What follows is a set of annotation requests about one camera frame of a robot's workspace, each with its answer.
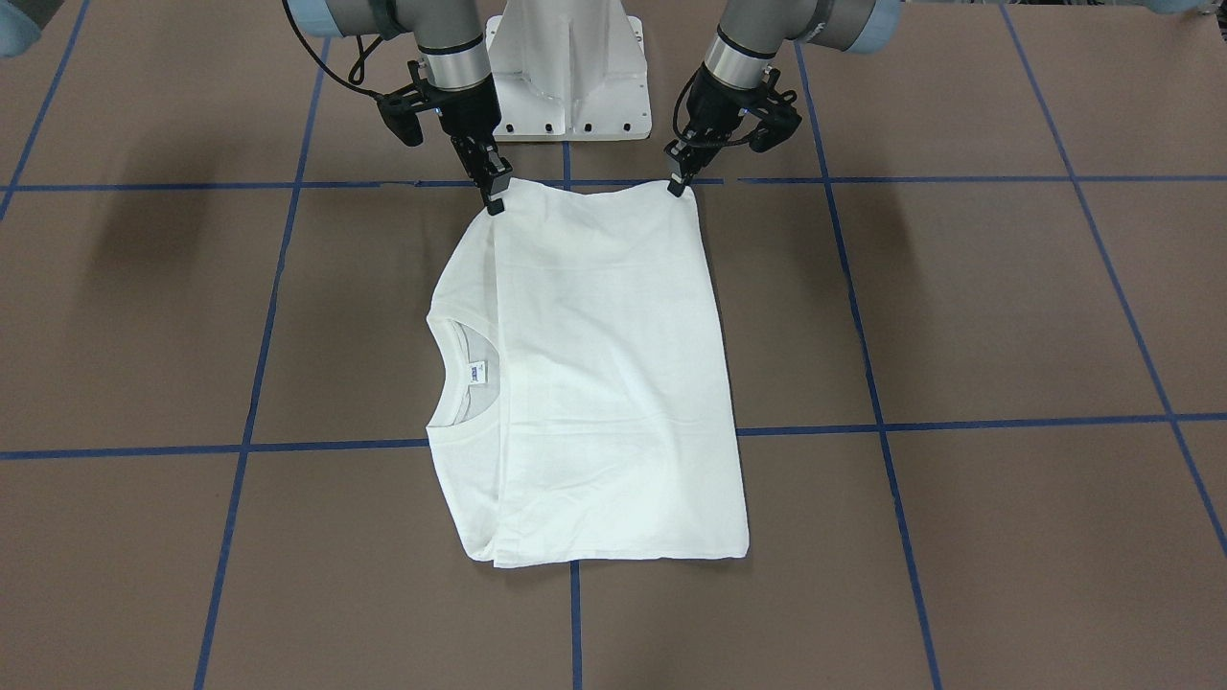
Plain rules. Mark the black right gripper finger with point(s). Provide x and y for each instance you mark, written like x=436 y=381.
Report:
x=486 y=167

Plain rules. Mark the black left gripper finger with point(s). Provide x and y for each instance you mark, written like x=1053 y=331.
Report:
x=686 y=161

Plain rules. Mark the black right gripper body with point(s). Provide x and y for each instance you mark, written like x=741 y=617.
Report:
x=471 y=112

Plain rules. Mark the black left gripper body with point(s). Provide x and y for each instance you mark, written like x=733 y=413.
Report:
x=712 y=106

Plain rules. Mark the white long-sleeve text shirt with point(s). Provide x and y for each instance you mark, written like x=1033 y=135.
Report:
x=586 y=410

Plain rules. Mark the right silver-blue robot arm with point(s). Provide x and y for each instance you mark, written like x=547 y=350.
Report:
x=453 y=76

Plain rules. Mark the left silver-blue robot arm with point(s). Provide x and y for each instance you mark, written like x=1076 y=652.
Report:
x=750 y=33

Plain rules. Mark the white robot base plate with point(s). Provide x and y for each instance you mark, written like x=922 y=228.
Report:
x=568 y=72

